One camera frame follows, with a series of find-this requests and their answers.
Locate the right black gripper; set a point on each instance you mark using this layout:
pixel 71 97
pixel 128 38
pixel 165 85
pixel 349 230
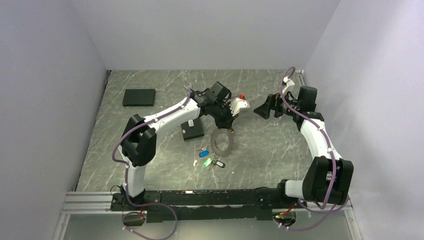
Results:
pixel 273 102

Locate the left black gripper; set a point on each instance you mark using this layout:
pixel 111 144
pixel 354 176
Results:
pixel 227 123

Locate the large grey key ring disc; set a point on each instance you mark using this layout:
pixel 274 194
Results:
pixel 222 142

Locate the blue key tag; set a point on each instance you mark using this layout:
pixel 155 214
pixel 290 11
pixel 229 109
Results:
pixel 203 153

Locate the black key tag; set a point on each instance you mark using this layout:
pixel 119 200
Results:
pixel 219 164

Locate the green key tag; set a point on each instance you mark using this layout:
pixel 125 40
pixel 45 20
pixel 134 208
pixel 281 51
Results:
pixel 208 162

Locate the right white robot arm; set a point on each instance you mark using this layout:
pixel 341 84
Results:
pixel 329 176

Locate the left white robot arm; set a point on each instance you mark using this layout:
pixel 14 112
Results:
pixel 138 143

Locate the silver open-end wrench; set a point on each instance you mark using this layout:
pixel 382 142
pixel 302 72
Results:
pixel 188 86

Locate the black flat pad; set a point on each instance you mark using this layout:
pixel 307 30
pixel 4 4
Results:
pixel 139 98

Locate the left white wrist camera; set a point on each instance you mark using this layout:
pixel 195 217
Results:
pixel 237 104

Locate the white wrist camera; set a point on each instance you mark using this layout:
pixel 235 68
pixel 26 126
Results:
pixel 287 85
pixel 237 104

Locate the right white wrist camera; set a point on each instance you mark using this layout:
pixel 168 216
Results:
pixel 287 85

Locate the black network switch box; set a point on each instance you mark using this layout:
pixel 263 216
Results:
pixel 192 129

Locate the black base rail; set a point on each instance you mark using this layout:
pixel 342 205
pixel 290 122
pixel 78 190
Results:
pixel 166 205

